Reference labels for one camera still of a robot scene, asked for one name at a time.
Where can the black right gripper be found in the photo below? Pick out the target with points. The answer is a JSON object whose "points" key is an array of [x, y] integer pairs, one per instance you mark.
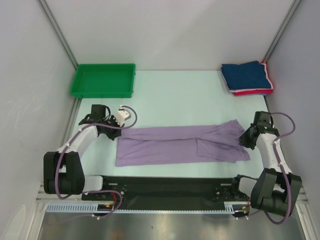
{"points": [[243, 140]]}

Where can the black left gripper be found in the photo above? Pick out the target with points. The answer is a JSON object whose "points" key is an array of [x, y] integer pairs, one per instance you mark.
{"points": [[117, 133]]}

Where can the purple t shirt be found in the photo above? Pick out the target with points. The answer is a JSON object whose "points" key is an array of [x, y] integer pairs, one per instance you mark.
{"points": [[181, 145]]}

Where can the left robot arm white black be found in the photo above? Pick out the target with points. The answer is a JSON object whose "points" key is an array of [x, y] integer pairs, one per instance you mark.
{"points": [[63, 168]]}

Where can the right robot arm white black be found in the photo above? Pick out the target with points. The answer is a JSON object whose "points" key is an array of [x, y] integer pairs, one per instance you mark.
{"points": [[276, 190]]}

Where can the red folded shirt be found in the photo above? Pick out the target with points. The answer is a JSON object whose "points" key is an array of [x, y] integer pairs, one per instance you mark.
{"points": [[262, 78]]}

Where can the pink folded shirt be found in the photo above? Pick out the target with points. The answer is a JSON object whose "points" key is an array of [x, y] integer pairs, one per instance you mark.
{"points": [[252, 89]]}

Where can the green plastic tray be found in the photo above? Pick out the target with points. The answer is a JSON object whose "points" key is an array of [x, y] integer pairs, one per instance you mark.
{"points": [[94, 81]]}

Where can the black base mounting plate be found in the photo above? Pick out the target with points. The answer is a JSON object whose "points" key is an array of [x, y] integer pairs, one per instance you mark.
{"points": [[167, 193]]}

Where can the navy blue folded shirt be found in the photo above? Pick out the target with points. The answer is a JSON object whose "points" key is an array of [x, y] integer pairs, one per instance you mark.
{"points": [[246, 75]]}

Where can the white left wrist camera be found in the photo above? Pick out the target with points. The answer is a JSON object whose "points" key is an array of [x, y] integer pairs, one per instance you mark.
{"points": [[122, 115]]}

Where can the light blue cable duct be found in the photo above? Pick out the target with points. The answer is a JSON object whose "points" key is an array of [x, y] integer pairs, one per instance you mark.
{"points": [[103, 208]]}

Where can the right aluminium corner post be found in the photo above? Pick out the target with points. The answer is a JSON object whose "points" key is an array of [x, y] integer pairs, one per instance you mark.
{"points": [[283, 26]]}

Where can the aluminium corner post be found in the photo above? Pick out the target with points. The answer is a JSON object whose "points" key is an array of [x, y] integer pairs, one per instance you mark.
{"points": [[43, 4], [283, 26]]}

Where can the left aluminium corner post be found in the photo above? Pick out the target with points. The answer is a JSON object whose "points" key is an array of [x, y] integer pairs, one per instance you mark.
{"points": [[43, 4]]}

